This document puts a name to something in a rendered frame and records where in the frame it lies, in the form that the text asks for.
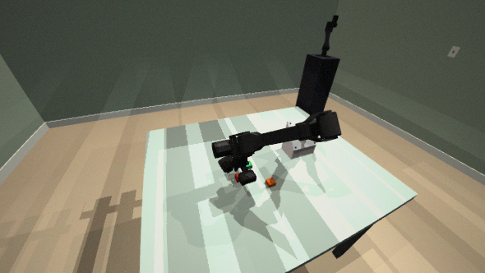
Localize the orange block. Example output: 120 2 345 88
266 178 276 187

